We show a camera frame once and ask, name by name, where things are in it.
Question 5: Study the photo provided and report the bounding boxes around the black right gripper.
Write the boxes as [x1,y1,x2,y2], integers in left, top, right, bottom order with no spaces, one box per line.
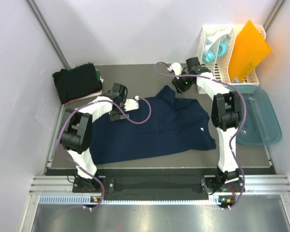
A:
[171,70,193,95]

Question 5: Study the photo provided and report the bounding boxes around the navy blue t shirt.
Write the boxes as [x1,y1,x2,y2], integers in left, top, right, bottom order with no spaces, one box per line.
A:
[90,86,216,164]

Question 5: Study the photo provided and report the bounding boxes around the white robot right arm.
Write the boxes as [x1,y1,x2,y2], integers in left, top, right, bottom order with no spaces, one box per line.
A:
[167,57,242,192]

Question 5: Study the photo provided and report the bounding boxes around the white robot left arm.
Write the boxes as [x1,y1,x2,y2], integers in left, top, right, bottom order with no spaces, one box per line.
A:
[60,83,139,192]

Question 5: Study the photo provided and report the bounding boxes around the folded red t shirt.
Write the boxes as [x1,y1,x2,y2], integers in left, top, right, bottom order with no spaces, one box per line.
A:
[65,90,102,105]

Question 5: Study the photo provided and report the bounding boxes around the folded green t shirt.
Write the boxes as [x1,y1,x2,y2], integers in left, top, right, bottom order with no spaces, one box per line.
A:
[73,65,104,83]

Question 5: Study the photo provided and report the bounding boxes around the teal headphones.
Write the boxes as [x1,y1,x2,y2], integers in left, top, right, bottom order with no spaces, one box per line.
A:
[202,27,232,64]

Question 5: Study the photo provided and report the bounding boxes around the folded black t shirt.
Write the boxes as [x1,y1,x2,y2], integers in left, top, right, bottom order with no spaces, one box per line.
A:
[52,63,102,104]

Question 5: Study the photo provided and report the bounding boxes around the white slotted file organizer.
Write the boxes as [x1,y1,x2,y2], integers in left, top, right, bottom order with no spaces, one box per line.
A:
[196,24,259,88]

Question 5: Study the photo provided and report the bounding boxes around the orange plastic folder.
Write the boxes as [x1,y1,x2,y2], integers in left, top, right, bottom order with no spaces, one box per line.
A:
[228,20,272,82]

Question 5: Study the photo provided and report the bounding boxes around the translucent teal plastic bin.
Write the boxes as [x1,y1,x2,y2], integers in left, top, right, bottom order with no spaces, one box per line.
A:
[236,86,282,146]

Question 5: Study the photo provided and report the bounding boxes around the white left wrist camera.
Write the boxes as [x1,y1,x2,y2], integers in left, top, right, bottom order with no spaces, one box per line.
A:
[124,96,140,112]

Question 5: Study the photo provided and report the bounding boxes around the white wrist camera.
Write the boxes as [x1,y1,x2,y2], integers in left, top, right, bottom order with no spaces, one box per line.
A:
[167,62,183,76]
[124,96,140,112]

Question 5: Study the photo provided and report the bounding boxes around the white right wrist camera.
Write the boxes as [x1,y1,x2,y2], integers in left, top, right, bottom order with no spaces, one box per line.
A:
[167,62,183,76]

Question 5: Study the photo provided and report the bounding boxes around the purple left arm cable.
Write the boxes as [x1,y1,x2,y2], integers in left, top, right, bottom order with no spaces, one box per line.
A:
[57,96,152,211]

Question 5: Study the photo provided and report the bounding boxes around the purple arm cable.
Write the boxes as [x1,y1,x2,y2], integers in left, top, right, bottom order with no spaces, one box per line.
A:
[57,96,152,211]
[155,61,247,210]

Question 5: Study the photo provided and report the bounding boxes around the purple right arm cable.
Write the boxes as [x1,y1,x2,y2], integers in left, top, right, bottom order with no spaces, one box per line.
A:
[155,61,247,210]

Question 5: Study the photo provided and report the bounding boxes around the right aluminium corner post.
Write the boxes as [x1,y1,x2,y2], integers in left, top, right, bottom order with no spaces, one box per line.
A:
[263,0,287,32]

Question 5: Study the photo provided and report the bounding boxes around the aluminium corner post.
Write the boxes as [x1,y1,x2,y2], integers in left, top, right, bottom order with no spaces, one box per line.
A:
[263,0,287,32]
[25,0,71,70]

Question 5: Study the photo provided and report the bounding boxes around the left aluminium corner post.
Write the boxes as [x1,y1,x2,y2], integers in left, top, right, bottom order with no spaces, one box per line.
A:
[25,0,71,70]

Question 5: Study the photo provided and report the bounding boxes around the aluminium frame rail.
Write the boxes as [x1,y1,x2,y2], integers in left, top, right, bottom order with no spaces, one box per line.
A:
[20,175,290,232]

